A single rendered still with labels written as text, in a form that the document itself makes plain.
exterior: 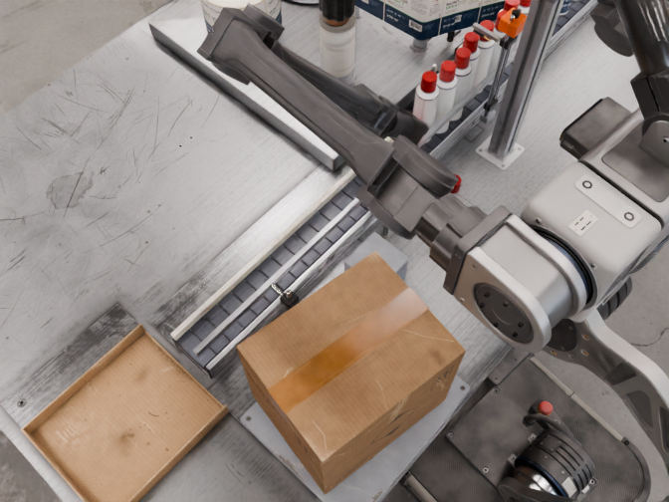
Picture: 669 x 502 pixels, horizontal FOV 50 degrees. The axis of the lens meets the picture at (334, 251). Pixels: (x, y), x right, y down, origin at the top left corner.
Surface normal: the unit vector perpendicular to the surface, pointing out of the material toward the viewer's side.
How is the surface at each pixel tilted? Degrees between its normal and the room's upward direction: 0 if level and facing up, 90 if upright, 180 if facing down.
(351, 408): 0
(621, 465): 0
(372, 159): 39
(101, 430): 0
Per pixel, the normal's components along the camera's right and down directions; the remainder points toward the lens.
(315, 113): -0.36, 0.07
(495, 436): -0.01, -0.49
